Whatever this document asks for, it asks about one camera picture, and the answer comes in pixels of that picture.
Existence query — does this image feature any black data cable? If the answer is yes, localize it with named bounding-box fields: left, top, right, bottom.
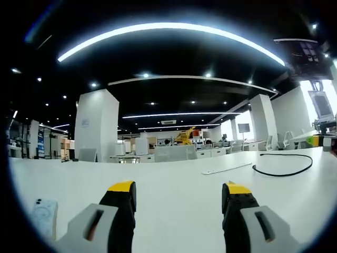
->
left=252, top=153, right=314, bottom=177

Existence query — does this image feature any white desk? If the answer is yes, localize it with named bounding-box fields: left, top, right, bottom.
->
left=7, top=146, right=337, bottom=253

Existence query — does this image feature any screen on floor stand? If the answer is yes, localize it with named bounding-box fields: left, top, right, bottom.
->
left=237, top=123, right=251, bottom=142

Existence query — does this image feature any thin straight ceiling light strip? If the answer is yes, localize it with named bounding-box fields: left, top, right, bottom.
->
left=122, top=112, right=242, bottom=119

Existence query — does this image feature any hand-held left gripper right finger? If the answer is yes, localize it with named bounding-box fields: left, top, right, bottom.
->
left=221, top=181, right=300, bottom=253

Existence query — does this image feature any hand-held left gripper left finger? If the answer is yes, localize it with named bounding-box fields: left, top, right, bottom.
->
left=56, top=180, right=137, bottom=253

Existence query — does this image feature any bright desk monitor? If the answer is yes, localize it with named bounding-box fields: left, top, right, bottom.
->
left=307, top=89, right=335, bottom=120

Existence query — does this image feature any white cased phone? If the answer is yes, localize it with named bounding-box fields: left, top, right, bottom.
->
left=31, top=198, right=59, bottom=241

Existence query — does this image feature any grey mesh desk partition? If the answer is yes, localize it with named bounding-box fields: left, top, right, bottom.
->
left=153, top=145, right=198, bottom=162

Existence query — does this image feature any white USB port device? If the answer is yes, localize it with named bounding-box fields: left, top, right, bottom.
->
left=202, top=161, right=253, bottom=176

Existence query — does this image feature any hanging dark monitor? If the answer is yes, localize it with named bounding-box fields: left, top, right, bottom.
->
left=273, top=37, right=330, bottom=80

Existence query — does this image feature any grey mesh office chair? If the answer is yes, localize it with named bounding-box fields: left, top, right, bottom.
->
left=78, top=148, right=98, bottom=163

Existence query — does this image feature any black monitor stand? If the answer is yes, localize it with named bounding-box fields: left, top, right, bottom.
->
left=311, top=119, right=337, bottom=135

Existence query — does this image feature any long curved ceiling light strip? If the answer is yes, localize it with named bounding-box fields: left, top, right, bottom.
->
left=57, top=22, right=286, bottom=67

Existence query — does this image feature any white office chair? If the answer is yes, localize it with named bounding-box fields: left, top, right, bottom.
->
left=259, top=135, right=274, bottom=151
left=277, top=131, right=293, bottom=150

